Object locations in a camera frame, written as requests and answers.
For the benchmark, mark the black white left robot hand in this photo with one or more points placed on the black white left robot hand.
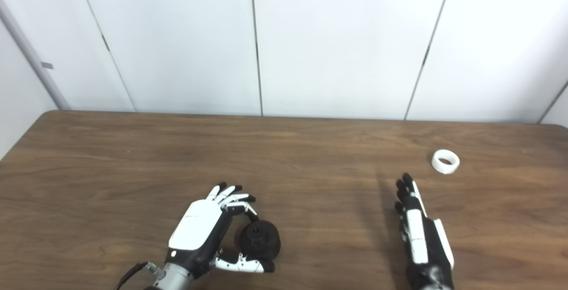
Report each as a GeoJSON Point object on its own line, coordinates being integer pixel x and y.
{"type": "Point", "coordinates": [197, 225]}

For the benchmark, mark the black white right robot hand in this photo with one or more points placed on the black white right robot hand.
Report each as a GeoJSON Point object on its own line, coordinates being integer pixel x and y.
{"type": "Point", "coordinates": [419, 241]}

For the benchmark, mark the round black plastic part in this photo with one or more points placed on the round black plastic part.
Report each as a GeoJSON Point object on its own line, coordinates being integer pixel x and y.
{"type": "Point", "coordinates": [262, 241]}

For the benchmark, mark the small grey post tag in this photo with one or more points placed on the small grey post tag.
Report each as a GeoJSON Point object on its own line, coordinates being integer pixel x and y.
{"type": "Point", "coordinates": [47, 65]}

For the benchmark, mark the grey wall corner post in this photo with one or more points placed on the grey wall corner post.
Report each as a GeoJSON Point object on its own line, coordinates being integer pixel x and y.
{"type": "Point", "coordinates": [35, 59]}

